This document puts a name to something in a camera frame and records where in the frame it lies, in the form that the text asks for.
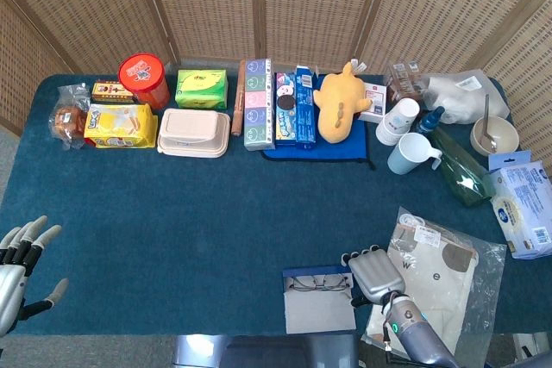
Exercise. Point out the canvas bag in clear plastic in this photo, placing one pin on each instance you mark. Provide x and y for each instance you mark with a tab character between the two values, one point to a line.
440	273

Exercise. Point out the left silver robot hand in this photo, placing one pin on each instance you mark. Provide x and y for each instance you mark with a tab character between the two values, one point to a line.
10	295

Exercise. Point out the small red yellow snack box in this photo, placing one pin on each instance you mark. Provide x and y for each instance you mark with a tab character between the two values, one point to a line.
110	91

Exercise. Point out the metal spoon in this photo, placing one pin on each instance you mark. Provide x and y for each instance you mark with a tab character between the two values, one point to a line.
487	118

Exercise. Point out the yellow plush toy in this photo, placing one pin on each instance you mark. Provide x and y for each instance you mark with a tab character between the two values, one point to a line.
340	101

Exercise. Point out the blue hang card package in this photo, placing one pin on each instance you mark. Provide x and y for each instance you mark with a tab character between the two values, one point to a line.
509	160

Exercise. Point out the light blue plastic mug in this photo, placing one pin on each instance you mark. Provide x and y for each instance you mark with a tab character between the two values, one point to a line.
409	152

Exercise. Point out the blue cardboard glasses case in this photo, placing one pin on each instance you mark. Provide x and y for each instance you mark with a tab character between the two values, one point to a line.
319	312

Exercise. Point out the clear plastic container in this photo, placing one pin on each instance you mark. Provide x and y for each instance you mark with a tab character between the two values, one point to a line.
403	83

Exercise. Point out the white plastic bag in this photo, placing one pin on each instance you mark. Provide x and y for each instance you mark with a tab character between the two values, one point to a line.
457	92

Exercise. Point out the pastel pocket tissue multipack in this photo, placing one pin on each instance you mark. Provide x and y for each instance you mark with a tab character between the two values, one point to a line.
259	105

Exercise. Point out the dark blue open carton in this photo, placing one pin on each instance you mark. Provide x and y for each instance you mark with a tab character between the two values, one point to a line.
305	114

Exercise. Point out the blue sandwich cookie box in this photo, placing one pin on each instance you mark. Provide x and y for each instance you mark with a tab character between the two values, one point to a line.
285	109

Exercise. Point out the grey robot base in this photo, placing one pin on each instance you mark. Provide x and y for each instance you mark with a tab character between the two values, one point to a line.
259	353

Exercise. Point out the wooden rolling pin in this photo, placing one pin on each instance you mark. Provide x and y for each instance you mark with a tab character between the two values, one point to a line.
238	101

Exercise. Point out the small white box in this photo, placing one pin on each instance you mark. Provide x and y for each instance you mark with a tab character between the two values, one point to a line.
375	101

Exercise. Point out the stack of paper cups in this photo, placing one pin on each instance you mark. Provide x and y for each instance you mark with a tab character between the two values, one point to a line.
397	120

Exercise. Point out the black wire-frame eyeglasses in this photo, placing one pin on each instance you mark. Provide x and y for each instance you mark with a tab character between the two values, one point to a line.
302	284

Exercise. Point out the bread in clear bag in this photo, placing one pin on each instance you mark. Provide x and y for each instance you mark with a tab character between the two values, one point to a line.
69	120

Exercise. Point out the green glass bottle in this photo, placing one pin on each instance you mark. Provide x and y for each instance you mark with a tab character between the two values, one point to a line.
461	170

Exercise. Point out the white wet wipes pack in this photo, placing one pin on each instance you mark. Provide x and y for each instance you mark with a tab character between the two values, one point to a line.
522	208

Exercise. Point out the orange tub with red lid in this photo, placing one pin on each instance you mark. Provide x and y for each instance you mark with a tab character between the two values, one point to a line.
142	72

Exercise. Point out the beige bowl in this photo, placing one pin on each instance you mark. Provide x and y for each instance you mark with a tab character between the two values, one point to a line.
500	135

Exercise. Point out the green tissue pack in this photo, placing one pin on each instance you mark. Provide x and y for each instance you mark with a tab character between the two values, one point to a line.
200	88

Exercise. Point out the dark blue small bottle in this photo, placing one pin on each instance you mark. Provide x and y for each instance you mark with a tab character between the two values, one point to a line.
429	122

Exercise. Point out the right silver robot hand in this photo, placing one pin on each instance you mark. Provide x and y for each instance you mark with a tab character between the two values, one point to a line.
375	277

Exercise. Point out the woven folding screen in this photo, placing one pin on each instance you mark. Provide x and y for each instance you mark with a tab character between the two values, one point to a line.
215	6

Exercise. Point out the beige plastic lunch box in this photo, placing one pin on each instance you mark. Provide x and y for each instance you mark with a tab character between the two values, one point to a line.
192	131

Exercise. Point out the yellow biscuit pack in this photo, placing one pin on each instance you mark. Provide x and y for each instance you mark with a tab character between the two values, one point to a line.
121	126

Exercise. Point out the blue cloth mat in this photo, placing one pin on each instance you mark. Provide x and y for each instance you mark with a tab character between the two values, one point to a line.
345	152

